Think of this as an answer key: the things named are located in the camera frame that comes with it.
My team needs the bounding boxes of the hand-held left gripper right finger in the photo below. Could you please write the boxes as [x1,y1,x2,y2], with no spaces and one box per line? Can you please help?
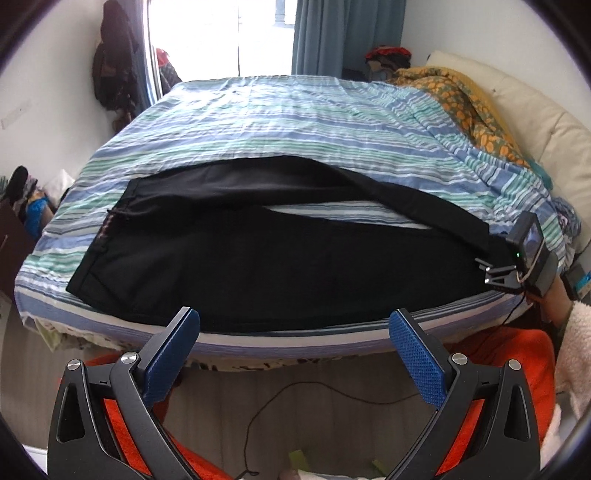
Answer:
[385,309,542,480]

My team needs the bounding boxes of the red and black clothes pile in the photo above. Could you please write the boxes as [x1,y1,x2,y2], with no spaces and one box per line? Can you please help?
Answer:
[365,45,413,75]

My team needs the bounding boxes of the striped bed sheet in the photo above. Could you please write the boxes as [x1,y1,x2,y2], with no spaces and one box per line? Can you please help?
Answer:
[14,75,571,370]

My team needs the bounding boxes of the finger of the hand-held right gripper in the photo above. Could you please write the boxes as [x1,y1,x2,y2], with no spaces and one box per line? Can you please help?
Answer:
[483,272,526,291]
[475,258,519,274]

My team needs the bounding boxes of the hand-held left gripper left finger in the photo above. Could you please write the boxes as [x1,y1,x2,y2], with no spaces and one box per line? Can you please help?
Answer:
[46,306,218,480]

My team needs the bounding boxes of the black pants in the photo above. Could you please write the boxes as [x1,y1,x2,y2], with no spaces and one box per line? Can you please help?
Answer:
[66,155,513,333]

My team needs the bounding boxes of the red cloth by window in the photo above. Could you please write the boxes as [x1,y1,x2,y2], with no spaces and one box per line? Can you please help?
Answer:
[154,47,183,88]

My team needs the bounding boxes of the cream padded headboard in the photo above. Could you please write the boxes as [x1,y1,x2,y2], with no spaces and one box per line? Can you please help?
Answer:
[425,50,591,222]

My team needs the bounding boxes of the blue curtain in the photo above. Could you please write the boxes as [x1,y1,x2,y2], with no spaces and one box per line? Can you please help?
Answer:
[291,0,407,79]

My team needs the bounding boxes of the yellow floral blanket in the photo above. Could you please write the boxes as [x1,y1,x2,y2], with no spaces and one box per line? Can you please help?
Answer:
[385,67,532,169]

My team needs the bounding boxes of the orange fleece clothing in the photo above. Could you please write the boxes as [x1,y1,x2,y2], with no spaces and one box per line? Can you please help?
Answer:
[60,325,557,480]

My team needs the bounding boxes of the black cable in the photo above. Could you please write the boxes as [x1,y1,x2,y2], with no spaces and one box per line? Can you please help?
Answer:
[233,382,419,480]

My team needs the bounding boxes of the window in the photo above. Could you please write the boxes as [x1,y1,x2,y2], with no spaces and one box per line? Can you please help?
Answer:
[145,0,298,95]

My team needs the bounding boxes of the dark hanging clothes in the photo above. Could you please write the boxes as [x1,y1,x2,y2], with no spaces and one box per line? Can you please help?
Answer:
[91,0,146,127]

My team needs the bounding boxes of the dark brown cabinet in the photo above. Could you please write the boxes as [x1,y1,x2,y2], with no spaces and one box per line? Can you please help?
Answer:
[0,200,35,305]

